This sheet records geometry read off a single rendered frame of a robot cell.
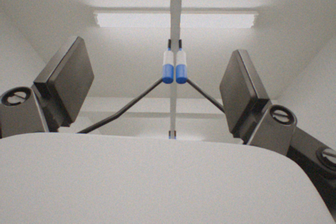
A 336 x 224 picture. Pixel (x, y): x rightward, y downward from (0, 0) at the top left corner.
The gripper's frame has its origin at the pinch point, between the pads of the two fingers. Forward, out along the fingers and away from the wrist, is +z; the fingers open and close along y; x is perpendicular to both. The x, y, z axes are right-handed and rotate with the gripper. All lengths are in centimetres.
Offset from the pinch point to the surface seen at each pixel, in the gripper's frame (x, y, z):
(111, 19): -61, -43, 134
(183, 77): -55, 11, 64
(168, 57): -53, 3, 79
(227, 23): -56, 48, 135
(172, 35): -49, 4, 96
